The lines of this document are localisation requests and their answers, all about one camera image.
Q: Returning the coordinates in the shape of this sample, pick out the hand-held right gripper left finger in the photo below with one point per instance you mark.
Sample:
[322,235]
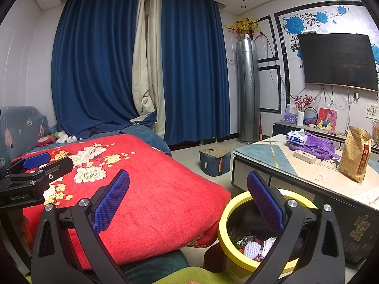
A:
[111,202]

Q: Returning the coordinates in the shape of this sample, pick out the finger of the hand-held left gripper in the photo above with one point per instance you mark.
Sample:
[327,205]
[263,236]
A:
[59,167]
[35,159]

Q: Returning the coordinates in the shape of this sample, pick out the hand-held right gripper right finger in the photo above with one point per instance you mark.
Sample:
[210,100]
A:
[266,202]

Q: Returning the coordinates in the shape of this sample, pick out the white printed plastic bag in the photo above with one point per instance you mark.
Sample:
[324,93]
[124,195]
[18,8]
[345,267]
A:
[268,248]

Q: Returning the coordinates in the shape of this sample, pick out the white foam net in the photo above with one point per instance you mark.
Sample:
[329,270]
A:
[253,249]

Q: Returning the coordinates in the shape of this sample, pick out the yellow round bin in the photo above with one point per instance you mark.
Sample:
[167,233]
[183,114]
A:
[234,264]

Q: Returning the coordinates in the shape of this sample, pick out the red plush toy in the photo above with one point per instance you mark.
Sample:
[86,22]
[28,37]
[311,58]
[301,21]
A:
[46,142]

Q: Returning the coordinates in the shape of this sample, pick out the white plush toy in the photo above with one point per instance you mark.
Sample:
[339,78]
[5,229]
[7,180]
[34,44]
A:
[66,138]

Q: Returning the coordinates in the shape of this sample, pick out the green plush toy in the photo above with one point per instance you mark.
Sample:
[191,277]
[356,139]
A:
[54,135]

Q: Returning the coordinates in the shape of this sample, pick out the grey patterned sofa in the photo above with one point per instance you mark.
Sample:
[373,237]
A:
[20,130]

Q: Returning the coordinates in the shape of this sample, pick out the red floral blanket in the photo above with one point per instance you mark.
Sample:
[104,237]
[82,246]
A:
[154,183]

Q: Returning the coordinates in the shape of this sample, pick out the marble coffee table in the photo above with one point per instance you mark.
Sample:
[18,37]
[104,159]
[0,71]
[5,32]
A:
[311,174]

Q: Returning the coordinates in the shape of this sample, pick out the white power strip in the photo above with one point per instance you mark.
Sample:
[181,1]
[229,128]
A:
[304,156]

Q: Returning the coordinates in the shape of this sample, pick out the blue stool brown top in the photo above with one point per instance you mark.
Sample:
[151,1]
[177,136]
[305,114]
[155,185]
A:
[213,162]

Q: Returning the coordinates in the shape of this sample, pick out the tissue pack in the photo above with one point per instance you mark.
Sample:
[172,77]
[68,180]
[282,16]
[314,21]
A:
[296,137]

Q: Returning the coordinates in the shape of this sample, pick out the dark television cabinet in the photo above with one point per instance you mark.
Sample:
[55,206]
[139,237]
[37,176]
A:
[279,128]

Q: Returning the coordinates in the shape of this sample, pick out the dark teal cloth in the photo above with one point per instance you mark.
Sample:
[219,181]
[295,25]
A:
[154,264]

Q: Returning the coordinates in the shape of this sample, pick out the blue sofa seat cover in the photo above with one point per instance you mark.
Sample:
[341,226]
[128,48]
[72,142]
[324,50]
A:
[148,136]

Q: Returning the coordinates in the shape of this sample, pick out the purple paper bag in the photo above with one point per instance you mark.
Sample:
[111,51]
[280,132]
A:
[288,117]

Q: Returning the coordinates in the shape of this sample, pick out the white vase red flowers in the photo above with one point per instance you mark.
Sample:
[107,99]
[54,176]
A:
[300,119]

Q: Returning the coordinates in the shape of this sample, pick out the round desk ornament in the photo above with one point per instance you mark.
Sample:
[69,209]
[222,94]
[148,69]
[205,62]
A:
[310,123]

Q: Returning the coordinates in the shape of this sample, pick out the brown paper bag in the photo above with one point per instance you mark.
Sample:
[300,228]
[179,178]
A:
[353,156]

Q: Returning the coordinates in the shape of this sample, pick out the colourful painting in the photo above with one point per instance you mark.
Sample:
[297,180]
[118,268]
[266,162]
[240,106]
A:
[327,119]

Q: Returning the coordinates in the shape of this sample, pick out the yellow-green garment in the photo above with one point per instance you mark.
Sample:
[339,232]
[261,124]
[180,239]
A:
[192,276]

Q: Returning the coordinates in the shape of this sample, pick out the wooden stick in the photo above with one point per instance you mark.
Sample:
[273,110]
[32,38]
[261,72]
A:
[373,199]

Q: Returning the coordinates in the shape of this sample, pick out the blue curtain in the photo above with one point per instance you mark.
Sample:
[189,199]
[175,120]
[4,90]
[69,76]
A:
[94,65]
[195,65]

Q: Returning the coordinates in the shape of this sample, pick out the silver tower air conditioner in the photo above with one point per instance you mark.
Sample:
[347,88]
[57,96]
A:
[248,94]

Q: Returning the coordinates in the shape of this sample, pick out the orange snack packet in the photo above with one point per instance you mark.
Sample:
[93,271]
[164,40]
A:
[375,132]

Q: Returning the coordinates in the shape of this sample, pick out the beige curtain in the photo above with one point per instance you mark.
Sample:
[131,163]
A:
[148,65]

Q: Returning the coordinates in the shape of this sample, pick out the yellow flower decoration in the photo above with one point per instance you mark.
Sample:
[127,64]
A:
[244,23]

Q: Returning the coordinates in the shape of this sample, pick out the wall socket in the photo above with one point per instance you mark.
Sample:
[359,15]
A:
[356,95]

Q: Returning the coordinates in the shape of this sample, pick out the white wall notice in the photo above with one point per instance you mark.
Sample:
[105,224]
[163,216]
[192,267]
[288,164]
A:
[372,110]

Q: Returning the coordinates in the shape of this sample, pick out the black wall television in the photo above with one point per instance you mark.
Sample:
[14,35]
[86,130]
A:
[337,59]

